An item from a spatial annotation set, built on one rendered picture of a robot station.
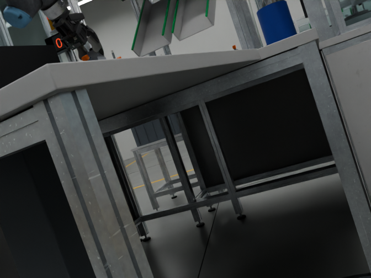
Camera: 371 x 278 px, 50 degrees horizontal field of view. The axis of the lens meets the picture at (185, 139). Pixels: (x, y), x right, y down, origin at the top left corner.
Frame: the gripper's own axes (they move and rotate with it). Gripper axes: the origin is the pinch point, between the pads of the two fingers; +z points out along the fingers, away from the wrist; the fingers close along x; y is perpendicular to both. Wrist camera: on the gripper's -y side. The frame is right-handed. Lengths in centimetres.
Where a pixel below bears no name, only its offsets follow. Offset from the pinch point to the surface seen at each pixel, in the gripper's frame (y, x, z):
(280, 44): 36, 65, 0
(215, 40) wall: -872, -172, 573
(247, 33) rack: -7, 53, 22
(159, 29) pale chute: 4.3, 28.0, -0.8
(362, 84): -5, 87, 64
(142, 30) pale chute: 1.7, 21.8, -1.8
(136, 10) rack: -7.9, 20.2, -4.9
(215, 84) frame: 37, 45, 4
